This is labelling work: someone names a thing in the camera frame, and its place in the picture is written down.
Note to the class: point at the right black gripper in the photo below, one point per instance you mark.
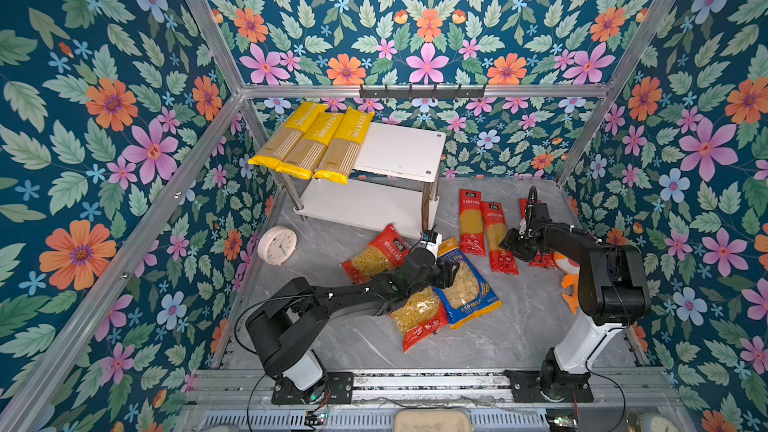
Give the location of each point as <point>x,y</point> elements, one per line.
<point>511,236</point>

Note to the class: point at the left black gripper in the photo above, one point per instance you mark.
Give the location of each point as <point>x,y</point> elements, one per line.
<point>447,272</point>

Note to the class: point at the yellow spaghetti bag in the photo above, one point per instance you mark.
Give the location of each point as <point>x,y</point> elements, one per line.
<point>307,154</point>
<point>344,148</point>
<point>287,136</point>

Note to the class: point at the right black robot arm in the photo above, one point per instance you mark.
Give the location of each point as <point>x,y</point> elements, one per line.
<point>612,293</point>

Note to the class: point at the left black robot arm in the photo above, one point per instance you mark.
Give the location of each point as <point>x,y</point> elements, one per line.
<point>284,327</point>

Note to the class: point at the blue orecchiette pasta bag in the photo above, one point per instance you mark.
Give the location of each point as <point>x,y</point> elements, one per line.
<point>470,296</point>

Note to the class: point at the white two-tier shelf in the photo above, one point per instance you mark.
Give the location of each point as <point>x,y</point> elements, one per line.
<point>399,182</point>

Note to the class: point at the red spaghetti pack right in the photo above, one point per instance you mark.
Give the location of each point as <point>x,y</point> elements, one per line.
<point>541,259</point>

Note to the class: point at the red spaghetti pack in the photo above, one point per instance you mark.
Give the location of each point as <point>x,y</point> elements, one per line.
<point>541,259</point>
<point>501,260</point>
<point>471,223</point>

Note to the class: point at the red spaghetti pack middle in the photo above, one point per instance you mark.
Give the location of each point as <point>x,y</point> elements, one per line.
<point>501,260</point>

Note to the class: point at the red macaroni bag upper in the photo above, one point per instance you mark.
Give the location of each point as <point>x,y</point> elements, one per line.
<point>386,252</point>

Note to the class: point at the red macaroni bag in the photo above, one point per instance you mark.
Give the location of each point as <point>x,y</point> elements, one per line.
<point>386,252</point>
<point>421,317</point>

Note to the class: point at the orange shark plush toy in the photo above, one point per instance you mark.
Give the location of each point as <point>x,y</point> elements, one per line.
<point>570,281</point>

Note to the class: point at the red macaroni bag lower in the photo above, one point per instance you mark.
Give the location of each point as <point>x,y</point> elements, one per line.
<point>421,317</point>

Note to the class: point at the red spaghetti pack left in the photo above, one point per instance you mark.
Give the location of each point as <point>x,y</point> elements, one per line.
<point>471,223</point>

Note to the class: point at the round cream alarm clock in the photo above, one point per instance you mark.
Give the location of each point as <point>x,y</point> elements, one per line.
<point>277,245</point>

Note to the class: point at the beige box at bottom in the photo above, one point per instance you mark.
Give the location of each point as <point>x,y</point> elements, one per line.
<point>432,420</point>

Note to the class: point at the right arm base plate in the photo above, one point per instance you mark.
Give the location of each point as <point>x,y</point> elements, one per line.
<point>535,387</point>

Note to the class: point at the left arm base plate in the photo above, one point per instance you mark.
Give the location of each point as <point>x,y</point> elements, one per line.
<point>332,388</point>

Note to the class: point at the black hook rail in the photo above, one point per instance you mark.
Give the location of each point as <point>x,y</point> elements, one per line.
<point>411,91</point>

